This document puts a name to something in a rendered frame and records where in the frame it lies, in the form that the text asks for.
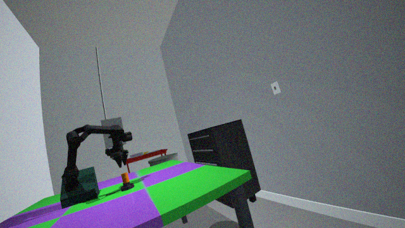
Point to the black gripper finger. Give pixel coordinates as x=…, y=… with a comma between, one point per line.
x=124, y=159
x=118, y=160

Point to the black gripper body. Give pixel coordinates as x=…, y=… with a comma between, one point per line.
x=118, y=150

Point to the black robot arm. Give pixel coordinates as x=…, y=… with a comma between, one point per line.
x=71, y=171

